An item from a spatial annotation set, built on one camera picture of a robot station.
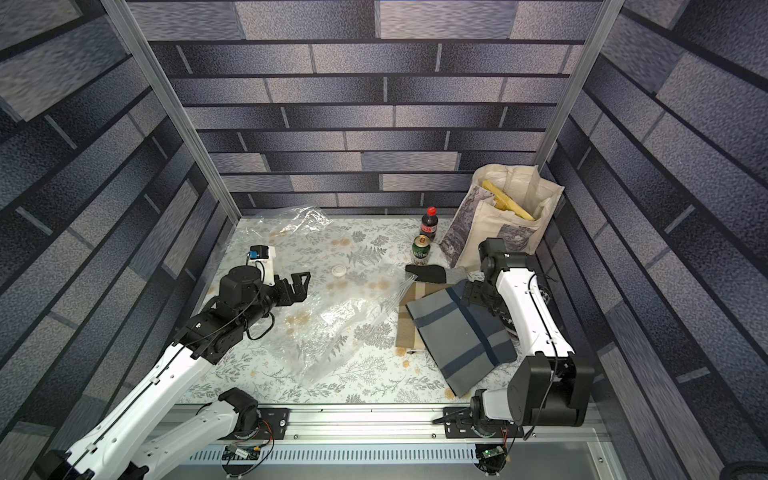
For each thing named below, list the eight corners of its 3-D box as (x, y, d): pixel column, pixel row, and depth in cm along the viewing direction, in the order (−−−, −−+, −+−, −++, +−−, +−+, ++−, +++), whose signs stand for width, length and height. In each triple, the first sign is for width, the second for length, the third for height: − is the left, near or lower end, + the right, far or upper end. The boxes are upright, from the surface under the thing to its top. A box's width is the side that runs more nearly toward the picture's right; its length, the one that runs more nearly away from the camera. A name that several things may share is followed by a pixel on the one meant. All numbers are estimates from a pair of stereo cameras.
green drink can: (412, 266, 106) (414, 249, 99) (411, 251, 111) (413, 234, 103) (428, 266, 106) (431, 249, 99) (426, 251, 111) (429, 234, 103)
